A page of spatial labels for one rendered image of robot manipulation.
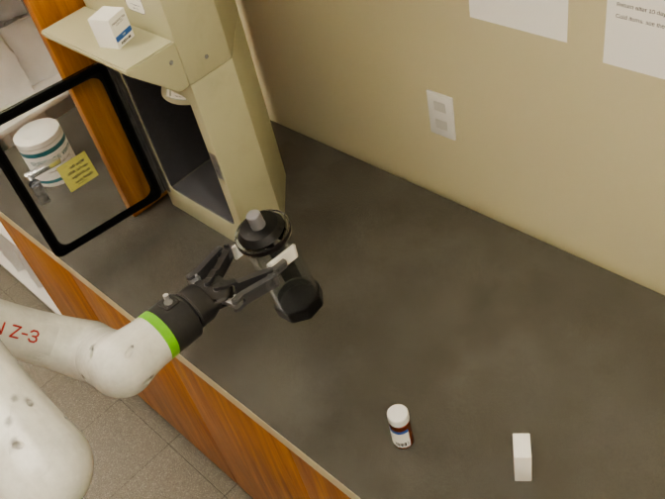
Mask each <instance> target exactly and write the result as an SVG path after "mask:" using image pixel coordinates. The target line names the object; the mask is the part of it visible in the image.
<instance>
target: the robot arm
mask: <svg viewBox="0 0 665 499"><path fill-rule="evenodd" d="M217 255H218V256H217ZM241 256H243V254H242V253H241V252H240V251H239V250H238V247H237V246H236V243H234V244H233V245H231V246H230V245H229V244H224V248H222V246H217V247H215V248H214V249H213V251H212V252H211V253H210V254H209V255H208V256H207V257H206V258H205V259H204V260H203V261H202V262H201V263H200V264H199V265H198V267H197V268H196V269H195V270H193V271H191V272H190V273H188V274H187V275H186V278H187V281H188V283H189V285H187V286H186V287H185V288H183V289H182V290H181V291H179V292H178V293H177V294H176V295H175V294H168V293H164V294H163V295H162V296H163V298H162V299H161V300H159V301H158V302H157V303H156V304H154V305H153V306H152V307H150V308H149V309H148V310H146V311H145V312H144V313H142V314H141V315H140V316H138V317H137V318H136V319H134V320H133V321H132V322H130V323H129V324H127V325H125V326H124V327H123V328H121V329H119V330H115V329H113V328H111V327H109V326H107V325H106V324H104V323H101V322H98V321H93V320H87V319H80V318H74V317H69V316H64V315H59V314H55V313H51V312H47V311H42V310H38V309H34V308H31V307H27V306H23V305H20V304H16V303H13V302H10V301H7V300H3V299H0V499H82V498H83V496H84V495H85V493H86V492H87V490H88V488H89V486H90V483H91V480H92V476H93V471H94V458H93V453H92V449H91V446H90V445H89V443H88V441H87V440H86V438H85V437H84V435H83V434H82V433H81V432H80V431H79V430H78V429H77V428H76V427H75V426H74V425H73V424H72V423H71V422H70V421H69V420H68V418H67V417H66V416H65V415H64V414H63V413H62V412H61V411H60V410H59V409H58V408H57V407H56V406H55V405H54V404H53V403H52V402H51V400H50V399H49V398H48V397H47V396H46V395H45V394H44V392H43V390H42V389H41V388H40V387H39V386H38V385H37V383H36V382H35V381H34V380H33V379H32V378H31V376H30V375H29V374H28V373H27V372H26V370H25V369H24V368H23V367H22V365H21V364H20V363H19V362H18V361H17V360H19V361H23V362H26V363H29V364H33V365H36V366H39V367H43V368H46V369H49V370H52V371H55V372H57V373H60V374H63V375H66V376H68V377H71V378H73V379H76V380H79V381H84V382H87V383H89V384H90V385H92V386H93V387H94V388H96V389H97V390H98V391H99V392H101V393H102V394H104V395H106V396H108V397H112V398H118V399H123V398H129V397H132V396H135V395H137V394H139V393H140V392H142V391H143V390H144V389H146V388H147V386H148V385H149V384H150V382H151V381H152V380H153V379H154V377H155V376H156V375H157V374H158V373H159V372H160V371H161V370H162V368H163V367H165V366H166V365H167V364H168V363H169V362H170V361H171V360H172V359H174V358H175V357H176V356H177V355H178V354H180V353H181V352H182V351H183V350H185V349H186V348H187V347H188V346H190V345H191V344H192V343H193V342H194V341H196V340H197V339H198V338H199V337H201V336H202V334H203V328H204V327H205V326H206V325H207V324H209V323H210V322H211V321H212V320H214V319H215V318H216V316H217V314H218V312H219V310H220V309H222V308H225V307H227V306H230V307H232V308H234V310H235V312H236V313H237V312H239V311H241V310H242V309H243V308H244V306H245V305H247V304H249V303H250V302H252V301H254V300H255V299H257V298H259V297H261V296H262V295H264V294H266V293H267V292H269V291H271V290H273V289H274V288H276V287H278V286H279V285H280V282H279V278H278V274H280V273H281V272H282V271H283V270H284V269H286V268H287V267H288V264H289V263H291V262H292V261H293V260H294V259H295V258H297V257H298V253H297V249H296V245H294V244H292V245H291V246H290V247H288V248H286V249H285V250H284V251H282V252H281V253H280V254H278V255H277V256H276V257H275V258H273V259H272V260H271V261H269V262H268V263H267V264H266V265H267V268H264V269H262V270H259V271H257V272H255V273H252V274H250V275H247V276H244V277H242V278H239V279H235V278H233V279H230V280H226V279H223V277H224V275H225V273H226V272H227V270H228V268H229V266H230V264H231V262H232V260H233V259H234V258H235V259H236V260H238V259H239V258H240V257H241ZM267 274H268V275H267ZM232 286H234V288H235V291H234V292H233V288H232Z"/></svg>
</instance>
